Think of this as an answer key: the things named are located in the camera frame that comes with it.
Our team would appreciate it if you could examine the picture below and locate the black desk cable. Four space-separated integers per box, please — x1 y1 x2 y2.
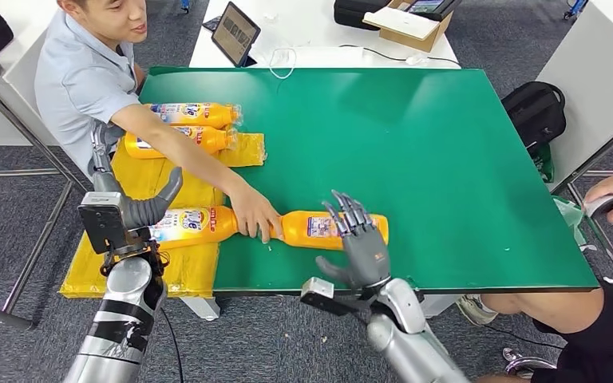
338 44 461 68

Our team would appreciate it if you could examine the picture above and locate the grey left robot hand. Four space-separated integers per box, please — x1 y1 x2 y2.
89 121 184 230

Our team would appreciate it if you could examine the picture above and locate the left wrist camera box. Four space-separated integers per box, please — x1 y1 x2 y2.
77 191 128 256

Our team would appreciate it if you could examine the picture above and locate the large yellow taped cardboard mat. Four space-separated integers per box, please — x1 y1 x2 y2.
59 140 229 300

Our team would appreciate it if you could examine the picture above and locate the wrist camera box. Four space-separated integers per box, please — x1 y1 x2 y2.
77 191 128 256
299 276 371 318

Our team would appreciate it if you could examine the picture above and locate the white black handheld controller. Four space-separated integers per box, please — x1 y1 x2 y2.
583 194 613 219

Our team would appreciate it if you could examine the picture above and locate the black zip case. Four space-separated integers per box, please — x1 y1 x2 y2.
333 0 392 32

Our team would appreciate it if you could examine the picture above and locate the brown cardboard box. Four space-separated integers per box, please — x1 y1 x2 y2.
378 0 454 54

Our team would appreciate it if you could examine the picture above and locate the black backpack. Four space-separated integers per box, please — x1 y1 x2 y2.
501 81 568 160

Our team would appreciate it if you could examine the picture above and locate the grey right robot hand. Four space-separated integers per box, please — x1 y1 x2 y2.
315 190 393 292

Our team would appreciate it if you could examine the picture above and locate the white flat sheet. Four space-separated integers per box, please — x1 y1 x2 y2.
362 7 439 42

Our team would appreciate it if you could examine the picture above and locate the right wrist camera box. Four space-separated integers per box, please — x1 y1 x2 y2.
299 276 371 318

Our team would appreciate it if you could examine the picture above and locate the pale green plastic bag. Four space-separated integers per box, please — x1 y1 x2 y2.
551 195 599 253

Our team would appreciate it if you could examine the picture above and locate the thin black cable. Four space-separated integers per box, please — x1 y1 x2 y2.
483 323 565 350

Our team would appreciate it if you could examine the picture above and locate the black screen device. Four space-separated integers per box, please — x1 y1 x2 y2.
402 0 463 22

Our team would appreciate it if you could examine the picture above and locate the white table foot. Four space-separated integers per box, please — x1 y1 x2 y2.
420 294 466 318
179 297 221 322

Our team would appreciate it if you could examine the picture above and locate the green cloth bag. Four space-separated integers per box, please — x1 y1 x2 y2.
535 144 555 184

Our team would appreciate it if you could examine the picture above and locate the black tablet on stand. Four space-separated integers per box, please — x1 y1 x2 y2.
210 1 262 69

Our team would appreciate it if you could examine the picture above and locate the white desk with metal legs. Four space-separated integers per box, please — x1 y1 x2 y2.
535 0 613 294

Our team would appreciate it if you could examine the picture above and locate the white looped cable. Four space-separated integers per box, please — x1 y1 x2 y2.
267 47 297 81

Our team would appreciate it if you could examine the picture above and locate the person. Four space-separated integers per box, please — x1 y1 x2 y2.
34 0 285 244
457 174 613 383

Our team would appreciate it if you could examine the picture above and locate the orange detergent bottle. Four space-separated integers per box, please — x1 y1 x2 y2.
269 210 390 251
144 103 243 129
124 125 239 160
148 206 241 251

